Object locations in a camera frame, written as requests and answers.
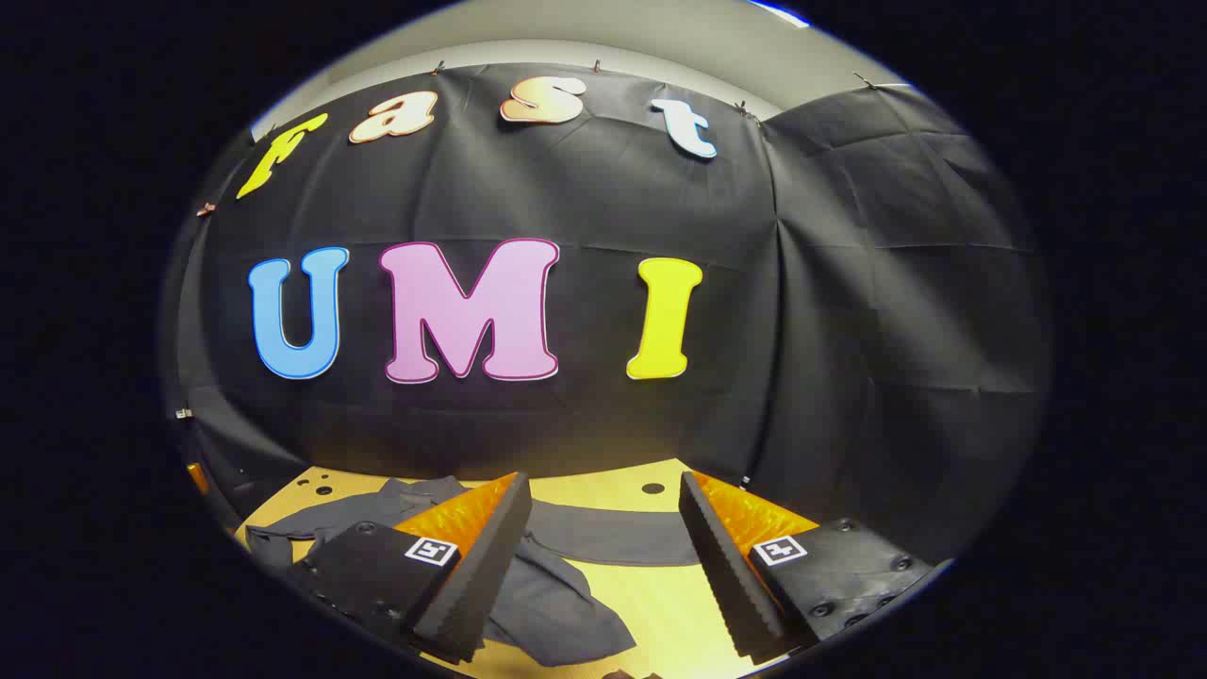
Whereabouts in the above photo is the black backdrop cloth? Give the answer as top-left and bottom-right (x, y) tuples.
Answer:
(160, 61), (1052, 567)

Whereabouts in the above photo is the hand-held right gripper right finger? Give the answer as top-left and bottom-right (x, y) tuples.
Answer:
(677, 470), (934, 664)

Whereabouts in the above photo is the grey button shirt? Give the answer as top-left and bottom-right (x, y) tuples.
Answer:
(245, 476), (703, 669)

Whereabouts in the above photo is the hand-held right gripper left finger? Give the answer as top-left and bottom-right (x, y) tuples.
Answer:
(283, 472), (534, 664)

